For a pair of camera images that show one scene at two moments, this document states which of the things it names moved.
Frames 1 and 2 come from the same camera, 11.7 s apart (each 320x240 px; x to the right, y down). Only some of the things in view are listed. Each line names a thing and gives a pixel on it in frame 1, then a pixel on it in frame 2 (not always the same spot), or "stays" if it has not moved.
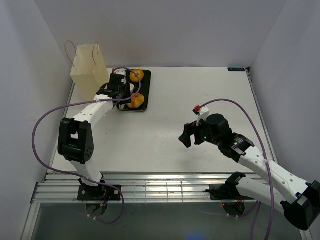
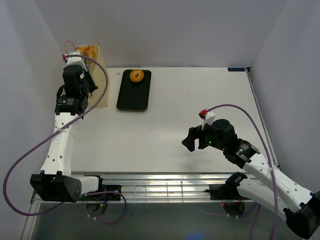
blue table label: (236, 69) stays
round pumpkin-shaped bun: (137, 100) -> (87, 48)
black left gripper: (127, 95) -> (92, 86)
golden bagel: (134, 78) stays
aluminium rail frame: (137, 188) stays
